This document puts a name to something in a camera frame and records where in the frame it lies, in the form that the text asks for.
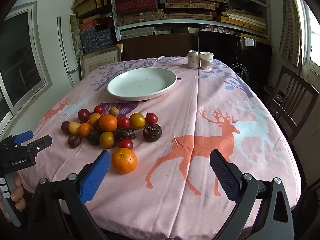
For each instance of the pink deer print tablecloth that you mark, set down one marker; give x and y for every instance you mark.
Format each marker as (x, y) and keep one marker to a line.
(175, 120)

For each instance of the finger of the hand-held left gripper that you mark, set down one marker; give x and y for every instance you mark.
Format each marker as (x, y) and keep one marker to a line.
(23, 136)
(40, 142)

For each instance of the white oval plate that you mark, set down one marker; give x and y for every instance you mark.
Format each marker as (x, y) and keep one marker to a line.
(142, 83)

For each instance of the bright window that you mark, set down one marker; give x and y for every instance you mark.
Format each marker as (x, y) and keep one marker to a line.
(312, 30)

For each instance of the green patterned board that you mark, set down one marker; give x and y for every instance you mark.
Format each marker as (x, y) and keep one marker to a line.
(76, 35)

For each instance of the stack of yellow brown boxes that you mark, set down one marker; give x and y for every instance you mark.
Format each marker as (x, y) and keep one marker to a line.
(87, 5)

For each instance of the wooden chair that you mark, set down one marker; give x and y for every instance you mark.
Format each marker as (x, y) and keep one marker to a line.
(292, 97)

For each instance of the small orange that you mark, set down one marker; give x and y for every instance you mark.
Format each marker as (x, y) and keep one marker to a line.
(84, 129)

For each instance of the large orange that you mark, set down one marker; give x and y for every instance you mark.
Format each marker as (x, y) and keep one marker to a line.
(124, 160)
(108, 123)

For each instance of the pale yellow fruit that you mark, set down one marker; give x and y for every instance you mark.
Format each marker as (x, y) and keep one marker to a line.
(74, 127)

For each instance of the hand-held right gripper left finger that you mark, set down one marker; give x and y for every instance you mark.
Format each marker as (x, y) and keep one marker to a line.
(96, 175)

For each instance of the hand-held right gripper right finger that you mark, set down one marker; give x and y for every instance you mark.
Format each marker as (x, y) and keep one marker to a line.
(223, 175)

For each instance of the dark red plum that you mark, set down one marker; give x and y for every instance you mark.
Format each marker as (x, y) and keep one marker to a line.
(65, 126)
(83, 115)

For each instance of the red cherry tomato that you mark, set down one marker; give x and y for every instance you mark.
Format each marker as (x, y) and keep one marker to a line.
(151, 118)
(99, 109)
(123, 122)
(125, 143)

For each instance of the person's left hand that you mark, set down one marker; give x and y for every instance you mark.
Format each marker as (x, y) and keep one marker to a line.
(18, 195)

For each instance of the stack of flat patterned boxes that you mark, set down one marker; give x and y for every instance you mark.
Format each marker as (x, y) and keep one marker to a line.
(190, 5)

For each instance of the patterned curtain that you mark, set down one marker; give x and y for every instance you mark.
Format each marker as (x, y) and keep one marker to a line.
(291, 22)

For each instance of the dark wooden cabinet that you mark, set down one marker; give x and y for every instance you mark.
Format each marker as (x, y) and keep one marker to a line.
(155, 45)

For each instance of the yellow tomato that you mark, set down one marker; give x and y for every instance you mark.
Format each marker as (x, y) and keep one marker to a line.
(94, 119)
(137, 120)
(107, 139)

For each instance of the window with grey frame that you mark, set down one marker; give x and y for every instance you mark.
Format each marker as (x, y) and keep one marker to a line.
(20, 57)

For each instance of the white cup left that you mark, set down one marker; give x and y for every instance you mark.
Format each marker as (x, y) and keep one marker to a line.
(193, 59)

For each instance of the small tan round fruit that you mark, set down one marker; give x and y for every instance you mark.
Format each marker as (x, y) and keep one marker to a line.
(113, 111)

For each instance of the white board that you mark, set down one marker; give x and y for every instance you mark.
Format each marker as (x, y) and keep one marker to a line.
(63, 45)

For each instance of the wrinkled dark passion fruit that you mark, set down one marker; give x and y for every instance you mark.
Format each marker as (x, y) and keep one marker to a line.
(125, 133)

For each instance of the stack of blue patterned boxes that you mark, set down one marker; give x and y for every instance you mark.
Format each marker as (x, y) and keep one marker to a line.
(96, 37)

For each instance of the white paper cup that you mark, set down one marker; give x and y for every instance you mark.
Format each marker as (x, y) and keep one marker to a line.
(206, 60)

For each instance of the round dark passion fruit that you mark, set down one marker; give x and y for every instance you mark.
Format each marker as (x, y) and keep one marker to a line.
(94, 136)
(152, 132)
(74, 140)

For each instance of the white metal shelf rack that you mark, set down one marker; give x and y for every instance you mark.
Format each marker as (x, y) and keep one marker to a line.
(190, 23)

